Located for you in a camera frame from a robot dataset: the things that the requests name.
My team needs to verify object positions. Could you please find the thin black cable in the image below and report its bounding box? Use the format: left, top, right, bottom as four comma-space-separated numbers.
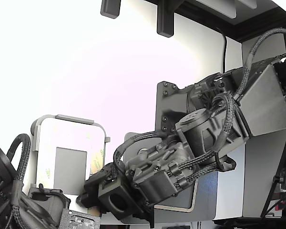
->
214, 26, 227, 74

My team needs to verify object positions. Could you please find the black frame beam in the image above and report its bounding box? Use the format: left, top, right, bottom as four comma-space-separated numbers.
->
144, 0, 286, 41

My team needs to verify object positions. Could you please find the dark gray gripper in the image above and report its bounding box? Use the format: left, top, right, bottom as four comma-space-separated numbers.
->
76, 163, 143, 220

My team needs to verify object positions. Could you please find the braided cable loop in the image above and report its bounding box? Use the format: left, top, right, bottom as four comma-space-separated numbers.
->
6, 133, 31, 189
113, 130, 169, 174

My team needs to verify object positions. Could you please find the gray plastic jig fixture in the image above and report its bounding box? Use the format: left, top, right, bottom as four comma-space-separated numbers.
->
30, 114, 111, 215

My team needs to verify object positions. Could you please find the dark idle robot wrist assembly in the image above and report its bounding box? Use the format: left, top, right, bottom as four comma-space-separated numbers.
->
0, 142, 72, 229

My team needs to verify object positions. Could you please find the dark gray six-joint robot arm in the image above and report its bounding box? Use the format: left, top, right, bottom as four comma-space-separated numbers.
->
125, 52, 286, 206

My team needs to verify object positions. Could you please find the perforated black circuit board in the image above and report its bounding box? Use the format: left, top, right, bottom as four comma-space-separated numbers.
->
59, 208, 102, 229

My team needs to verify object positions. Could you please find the wide light gray panel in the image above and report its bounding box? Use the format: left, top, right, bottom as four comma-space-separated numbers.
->
195, 0, 238, 20

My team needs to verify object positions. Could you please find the tall light gray box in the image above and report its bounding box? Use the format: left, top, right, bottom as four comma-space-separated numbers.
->
240, 30, 286, 218

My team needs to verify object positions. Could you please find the long dark bracket block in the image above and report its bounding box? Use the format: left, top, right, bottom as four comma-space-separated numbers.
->
156, 0, 175, 38

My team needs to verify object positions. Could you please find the white panel with gray window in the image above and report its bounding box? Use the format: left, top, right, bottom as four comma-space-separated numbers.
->
37, 118, 106, 215

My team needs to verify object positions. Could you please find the short dark bracket block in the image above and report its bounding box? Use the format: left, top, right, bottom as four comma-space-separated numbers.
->
100, 0, 122, 19

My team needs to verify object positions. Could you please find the dark arm base mount plate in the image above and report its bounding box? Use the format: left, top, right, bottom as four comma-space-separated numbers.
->
155, 81, 190, 135

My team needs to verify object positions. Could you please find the narrow light gray panel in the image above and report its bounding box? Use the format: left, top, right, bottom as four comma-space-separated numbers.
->
238, 0, 258, 9

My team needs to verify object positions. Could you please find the long single braided cable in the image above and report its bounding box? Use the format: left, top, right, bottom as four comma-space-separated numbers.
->
233, 28, 286, 101

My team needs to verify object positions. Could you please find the gray metal plate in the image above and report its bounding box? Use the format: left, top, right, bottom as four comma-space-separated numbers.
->
120, 132, 220, 225

